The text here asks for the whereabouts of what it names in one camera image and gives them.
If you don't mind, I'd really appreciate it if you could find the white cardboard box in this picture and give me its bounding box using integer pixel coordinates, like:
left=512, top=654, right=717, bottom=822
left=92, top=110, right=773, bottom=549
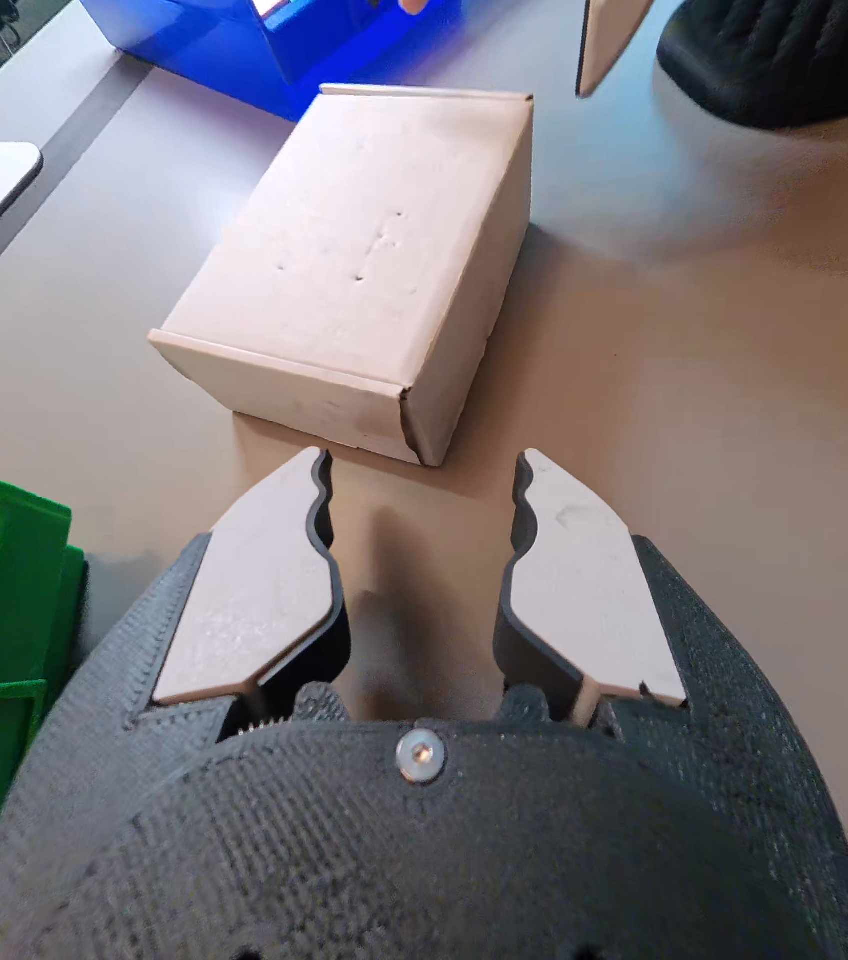
left=148, top=84, right=535, bottom=468

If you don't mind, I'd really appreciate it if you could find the blue plastic bin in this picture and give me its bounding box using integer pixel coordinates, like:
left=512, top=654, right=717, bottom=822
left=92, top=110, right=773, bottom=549
left=80, top=0, right=462, bottom=123

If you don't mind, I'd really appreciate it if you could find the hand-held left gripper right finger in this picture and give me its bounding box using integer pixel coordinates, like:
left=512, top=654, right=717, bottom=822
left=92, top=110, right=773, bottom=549
left=493, top=448, right=689, bottom=727

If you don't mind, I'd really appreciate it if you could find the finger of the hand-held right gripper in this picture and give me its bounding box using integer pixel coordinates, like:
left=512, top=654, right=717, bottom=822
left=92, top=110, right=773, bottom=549
left=575, top=0, right=656, bottom=99

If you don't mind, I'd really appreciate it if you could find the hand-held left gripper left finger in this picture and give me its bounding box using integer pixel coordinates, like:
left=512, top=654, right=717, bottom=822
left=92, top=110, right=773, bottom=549
left=151, top=447, right=353, bottom=714

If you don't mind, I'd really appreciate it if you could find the black round seat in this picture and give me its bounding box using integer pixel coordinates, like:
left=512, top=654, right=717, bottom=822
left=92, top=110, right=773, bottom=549
left=656, top=0, right=848, bottom=130

